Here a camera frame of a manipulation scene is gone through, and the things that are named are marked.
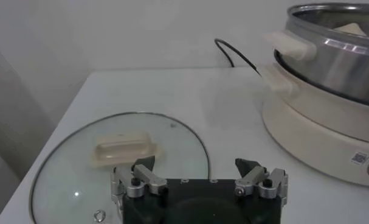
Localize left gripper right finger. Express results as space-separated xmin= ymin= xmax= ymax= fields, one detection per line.
xmin=234 ymin=158 xmax=290 ymax=208

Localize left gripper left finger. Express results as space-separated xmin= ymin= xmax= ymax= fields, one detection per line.
xmin=110 ymin=155 xmax=168 ymax=211

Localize round glass pot lid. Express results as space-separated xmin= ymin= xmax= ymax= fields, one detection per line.
xmin=29 ymin=111 xmax=211 ymax=224

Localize white steamed baozi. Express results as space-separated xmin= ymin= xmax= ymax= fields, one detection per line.
xmin=333 ymin=23 xmax=367 ymax=37

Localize stainless steel steamer basket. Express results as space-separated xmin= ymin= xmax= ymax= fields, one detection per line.
xmin=263 ymin=2 xmax=369 ymax=107

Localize cream electric cooker base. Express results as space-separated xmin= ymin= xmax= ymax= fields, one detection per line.
xmin=258 ymin=62 xmax=369 ymax=188

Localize black cooker power cord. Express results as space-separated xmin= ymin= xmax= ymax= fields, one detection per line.
xmin=213 ymin=38 xmax=263 ymax=77

